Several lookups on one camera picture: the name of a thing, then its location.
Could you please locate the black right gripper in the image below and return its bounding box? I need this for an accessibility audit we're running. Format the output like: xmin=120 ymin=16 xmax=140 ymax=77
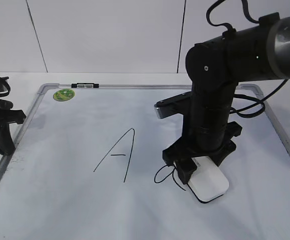
xmin=162 ymin=121 xmax=243 ymax=185

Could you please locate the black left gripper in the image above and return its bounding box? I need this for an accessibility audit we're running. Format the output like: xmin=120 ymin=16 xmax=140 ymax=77
xmin=0 ymin=99 xmax=26 ymax=156

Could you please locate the white whiteboard eraser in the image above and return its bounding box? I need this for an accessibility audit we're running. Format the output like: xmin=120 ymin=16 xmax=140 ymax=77
xmin=179 ymin=156 xmax=229 ymax=204

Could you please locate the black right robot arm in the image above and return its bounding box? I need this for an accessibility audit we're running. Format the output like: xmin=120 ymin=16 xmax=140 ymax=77
xmin=155 ymin=13 xmax=290 ymax=185

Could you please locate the round green magnet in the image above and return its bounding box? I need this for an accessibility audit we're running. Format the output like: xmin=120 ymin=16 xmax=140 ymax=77
xmin=53 ymin=88 xmax=75 ymax=102

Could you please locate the black and silver hanging clip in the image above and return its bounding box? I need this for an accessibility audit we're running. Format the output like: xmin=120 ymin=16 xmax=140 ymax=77
xmin=71 ymin=83 xmax=100 ymax=89

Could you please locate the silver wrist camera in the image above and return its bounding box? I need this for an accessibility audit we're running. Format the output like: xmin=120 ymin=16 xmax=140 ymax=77
xmin=154 ymin=91 xmax=192 ymax=119

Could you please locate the white whiteboard with grey frame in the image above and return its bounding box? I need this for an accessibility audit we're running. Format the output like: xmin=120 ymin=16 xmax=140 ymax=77
xmin=0 ymin=85 xmax=290 ymax=240

